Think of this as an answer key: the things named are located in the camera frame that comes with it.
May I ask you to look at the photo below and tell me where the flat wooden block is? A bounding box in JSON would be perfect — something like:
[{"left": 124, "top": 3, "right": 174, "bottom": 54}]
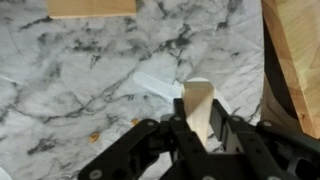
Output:
[{"left": 46, "top": 0, "right": 136, "bottom": 19}]

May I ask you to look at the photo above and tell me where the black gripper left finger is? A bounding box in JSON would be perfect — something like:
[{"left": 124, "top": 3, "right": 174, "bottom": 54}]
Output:
[{"left": 78, "top": 99, "right": 207, "bottom": 180}]

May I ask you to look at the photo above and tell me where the wooden side table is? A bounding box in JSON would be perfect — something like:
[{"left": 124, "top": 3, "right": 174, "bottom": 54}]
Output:
[{"left": 261, "top": 0, "right": 320, "bottom": 139}]

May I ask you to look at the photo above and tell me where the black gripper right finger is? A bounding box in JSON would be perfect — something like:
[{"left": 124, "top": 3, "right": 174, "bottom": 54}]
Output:
[{"left": 210, "top": 100, "right": 320, "bottom": 180}]

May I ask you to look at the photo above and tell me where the small wooden block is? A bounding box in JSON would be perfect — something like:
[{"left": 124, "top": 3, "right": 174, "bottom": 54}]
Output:
[{"left": 182, "top": 82, "right": 214, "bottom": 147}]

